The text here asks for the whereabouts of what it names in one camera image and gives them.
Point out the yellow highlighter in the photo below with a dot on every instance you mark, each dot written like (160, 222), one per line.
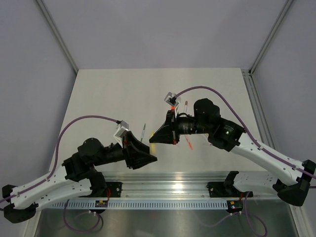
(153, 149)

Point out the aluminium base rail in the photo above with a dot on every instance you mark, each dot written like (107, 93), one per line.
(185, 184)

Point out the white cable duct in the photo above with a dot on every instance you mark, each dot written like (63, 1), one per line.
(146, 205)

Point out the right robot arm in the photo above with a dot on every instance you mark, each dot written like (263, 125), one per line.
(231, 137)

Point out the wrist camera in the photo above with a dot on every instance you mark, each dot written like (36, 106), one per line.
(172, 100)
(121, 129)

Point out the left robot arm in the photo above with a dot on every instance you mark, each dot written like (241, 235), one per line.
(75, 177)

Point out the circuit board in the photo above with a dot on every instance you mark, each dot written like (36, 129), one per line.
(234, 206)
(101, 203)

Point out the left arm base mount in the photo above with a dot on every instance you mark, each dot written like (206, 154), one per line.
(111, 188)

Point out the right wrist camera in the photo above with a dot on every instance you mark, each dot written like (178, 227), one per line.
(172, 100)

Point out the right side aluminium rail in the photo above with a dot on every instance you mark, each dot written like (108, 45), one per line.
(257, 108)

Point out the green white pen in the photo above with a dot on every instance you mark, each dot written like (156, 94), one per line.
(143, 132)

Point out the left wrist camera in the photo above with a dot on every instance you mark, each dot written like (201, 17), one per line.
(121, 129)

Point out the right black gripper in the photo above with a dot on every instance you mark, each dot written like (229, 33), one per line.
(169, 133)

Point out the orange thin pen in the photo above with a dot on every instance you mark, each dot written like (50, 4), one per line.
(189, 143)

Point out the frame post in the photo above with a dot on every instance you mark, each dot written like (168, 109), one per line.
(56, 33)
(285, 10)

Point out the right frame post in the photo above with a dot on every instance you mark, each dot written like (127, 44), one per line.
(285, 10)

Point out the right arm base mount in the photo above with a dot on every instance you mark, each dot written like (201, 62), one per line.
(225, 189)

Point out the left frame post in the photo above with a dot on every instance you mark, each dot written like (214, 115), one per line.
(56, 33)

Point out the right circuit board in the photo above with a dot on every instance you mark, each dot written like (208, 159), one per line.
(234, 206)

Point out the left circuit board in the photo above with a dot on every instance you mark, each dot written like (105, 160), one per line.
(101, 203)

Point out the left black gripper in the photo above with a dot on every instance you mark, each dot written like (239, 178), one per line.
(130, 145)

